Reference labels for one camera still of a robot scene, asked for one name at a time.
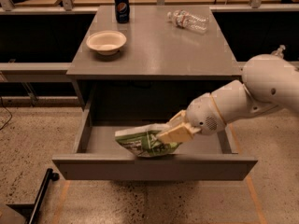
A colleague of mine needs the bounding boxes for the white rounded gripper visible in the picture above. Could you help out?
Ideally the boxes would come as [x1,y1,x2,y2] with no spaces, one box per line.
[157,93,226,144]

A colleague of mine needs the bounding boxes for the green jalapeno chip bag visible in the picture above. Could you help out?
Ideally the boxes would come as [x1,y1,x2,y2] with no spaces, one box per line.
[115,124,180,158]

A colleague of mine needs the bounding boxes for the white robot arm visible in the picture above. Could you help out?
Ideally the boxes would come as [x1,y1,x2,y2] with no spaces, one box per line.
[157,54,299,144]

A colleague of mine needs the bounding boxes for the grey drawer cabinet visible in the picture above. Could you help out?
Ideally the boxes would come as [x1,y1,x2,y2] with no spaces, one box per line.
[67,6,241,126]

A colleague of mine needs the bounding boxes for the open grey top drawer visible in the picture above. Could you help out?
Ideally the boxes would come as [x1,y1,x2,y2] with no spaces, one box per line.
[52,95,257,181]

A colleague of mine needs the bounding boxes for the clear plastic water bottle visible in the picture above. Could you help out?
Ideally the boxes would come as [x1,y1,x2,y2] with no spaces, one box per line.
[167,9,209,34]

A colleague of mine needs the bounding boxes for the white paper bowl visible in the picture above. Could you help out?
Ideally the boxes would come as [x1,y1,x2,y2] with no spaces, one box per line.
[86,31,127,55]

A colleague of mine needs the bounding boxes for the black left base leg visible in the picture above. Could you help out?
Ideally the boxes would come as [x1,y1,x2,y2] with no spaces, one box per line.
[7,168,60,224]

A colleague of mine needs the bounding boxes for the blue pepsi can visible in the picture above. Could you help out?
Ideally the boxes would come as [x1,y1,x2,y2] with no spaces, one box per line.
[114,0,130,23]

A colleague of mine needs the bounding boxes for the black cable on floor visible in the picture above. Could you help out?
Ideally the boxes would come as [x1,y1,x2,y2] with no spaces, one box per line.
[0,96,13,131]

